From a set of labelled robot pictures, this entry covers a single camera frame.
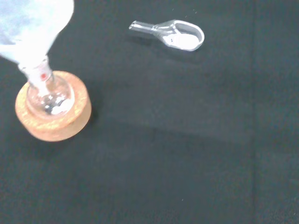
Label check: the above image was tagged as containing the round cork ring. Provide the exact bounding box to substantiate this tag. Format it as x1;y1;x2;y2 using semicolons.
15;70;92;142

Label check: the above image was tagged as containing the clear plastic funnel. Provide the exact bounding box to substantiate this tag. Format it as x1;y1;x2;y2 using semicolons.
0;0;75;79

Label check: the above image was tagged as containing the small glass round-bottom flask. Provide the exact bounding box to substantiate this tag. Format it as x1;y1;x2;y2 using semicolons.
18;56;76;116

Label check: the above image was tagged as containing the black bench cloth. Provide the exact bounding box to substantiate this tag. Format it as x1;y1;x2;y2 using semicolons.
0;0;299;224

